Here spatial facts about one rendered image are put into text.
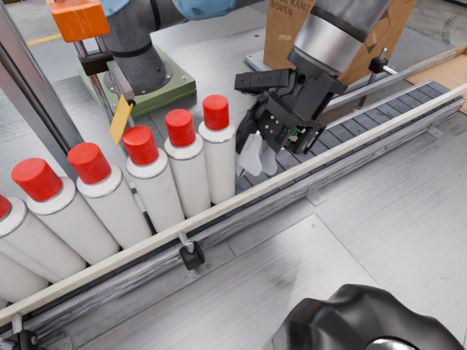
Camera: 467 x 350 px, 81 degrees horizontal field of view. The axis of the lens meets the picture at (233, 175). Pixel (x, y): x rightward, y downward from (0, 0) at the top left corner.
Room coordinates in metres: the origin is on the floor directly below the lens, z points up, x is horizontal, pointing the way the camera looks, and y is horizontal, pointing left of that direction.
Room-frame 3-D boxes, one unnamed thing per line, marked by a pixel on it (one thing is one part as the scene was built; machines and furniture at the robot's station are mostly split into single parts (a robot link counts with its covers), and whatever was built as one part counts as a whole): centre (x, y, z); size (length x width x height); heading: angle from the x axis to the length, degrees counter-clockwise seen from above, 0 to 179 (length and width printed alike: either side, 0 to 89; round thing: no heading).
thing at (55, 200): (0.18, 0.21, 0.98); 0.05 x 0.05 x 0.20
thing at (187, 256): (0.16, 0.06, 0.89); 0.03 x 0.03 x 0.12; 30
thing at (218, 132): (0.29, 0.02, 0.98); 0.05 x 0.05 x 0.20
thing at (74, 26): (0.27, 0.14, 1.05); 0.10 x 0.04 x 0.33; 30
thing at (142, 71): (0.70, 0.27, 0.92); 0.15 x 0.15 x 0.10
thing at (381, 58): (0.59, -0.35, 0.91); 0.07 x 0.03 x 0.16; 30
